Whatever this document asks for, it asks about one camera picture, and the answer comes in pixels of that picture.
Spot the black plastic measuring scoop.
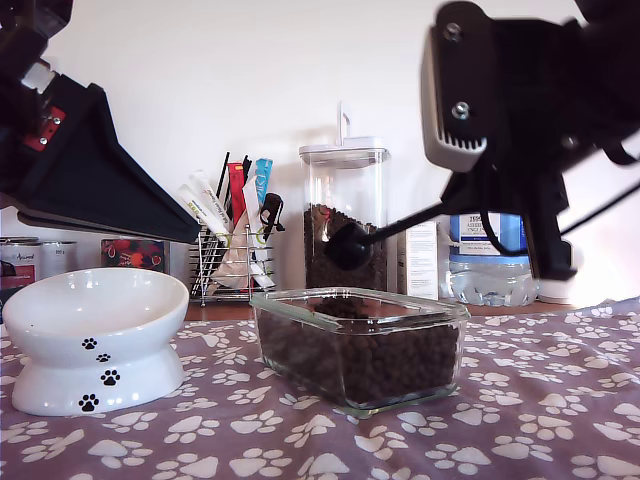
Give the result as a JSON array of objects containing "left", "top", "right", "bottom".
[{"left": 323, "top": 203, "right": 449, "bottom": 272}]

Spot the white paw print cat bowl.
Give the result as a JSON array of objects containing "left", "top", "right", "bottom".
[{"left": 2, "top": 268, "right": 191, "bottom": 417}]

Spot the brown cat food kibble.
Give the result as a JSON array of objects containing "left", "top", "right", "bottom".
[
  {"left": 303, "top": 202, "right": 389, "bottom": 291},
  {"left": 257, "top": 294, "right": 460, "bottom": 409}
]

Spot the rectangular clear glass food dish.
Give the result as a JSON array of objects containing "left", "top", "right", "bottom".
[{"left": 248, "top": 287, "right": 471, "bottom": 419}]

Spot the red floral tissue box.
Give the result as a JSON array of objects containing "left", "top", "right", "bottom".
[{"left": 101, "top": 238, "right": 171, "bottom": 275}]

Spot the silver tin can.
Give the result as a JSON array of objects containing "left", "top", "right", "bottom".
[{"left": 39, "top": 240, "right": 79, "bottom": 280}]

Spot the large clear water bottle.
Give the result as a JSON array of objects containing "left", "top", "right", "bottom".
[{"left": 448, "top": 212, "right": 541, "bottom": 307}]

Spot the tin can red label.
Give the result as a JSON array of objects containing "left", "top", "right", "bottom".
[{"left": 0, "top": 237, "right": 44, "bottom": 301}]

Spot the small white cardboard box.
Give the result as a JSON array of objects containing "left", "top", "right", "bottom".
[{"left": 396, "top": 220, "right": 441, "bottom": 300}]

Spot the white sachet green lettering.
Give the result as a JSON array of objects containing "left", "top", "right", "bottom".
[{"left": 178, "top": 183, "right": 232, "bottom": 250}]

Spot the beige paper packet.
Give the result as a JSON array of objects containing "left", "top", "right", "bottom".
[{"left": 212, "top": 209, "right": 251, "bottom": 294}]

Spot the tall clear jar white lid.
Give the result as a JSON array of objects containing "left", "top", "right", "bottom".
[{"left": 298, "top": 102, "right": 392, "bottom": 291}]

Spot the blue sachet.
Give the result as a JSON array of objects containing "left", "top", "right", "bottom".
[{"left": 253, "top": 158, "right": 275, "bottom": 207}]

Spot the black clip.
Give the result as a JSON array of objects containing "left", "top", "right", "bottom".
[{"left": 258, "top": 193, "right": 287, "bottom": 239}]

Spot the purple paw print tablecloth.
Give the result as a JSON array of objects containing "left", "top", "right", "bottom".
[{"left": 0, "top": 296, "right": 640, "bottom": 480}]

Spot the thin black camera cable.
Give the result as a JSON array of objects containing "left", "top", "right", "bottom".
[{"left": 479, "top": 164, "right": 531, "bottom": 257}]

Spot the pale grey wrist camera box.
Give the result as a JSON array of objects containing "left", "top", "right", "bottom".
[{"left": 418, "top": 0, "right": 496, "bottom": 174}]

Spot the small white round camera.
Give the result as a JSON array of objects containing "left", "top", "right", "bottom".
[{"left": 538, "top": 244, "right": 585, "bottom": 305}]

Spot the thick black braided cable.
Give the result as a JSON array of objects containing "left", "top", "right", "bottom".
[{"left": 599, "top": 134, "right": 640, "bottom": 167}]

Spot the chrome wire basket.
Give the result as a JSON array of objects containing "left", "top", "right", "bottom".
[{"left": 189, "top": 219, "right": 277, "bottom": 307}]

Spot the long white sachet green ring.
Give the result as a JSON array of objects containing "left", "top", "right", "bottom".
[{"left": 242, "top": 174, "right": 277, "bottom": 293}]

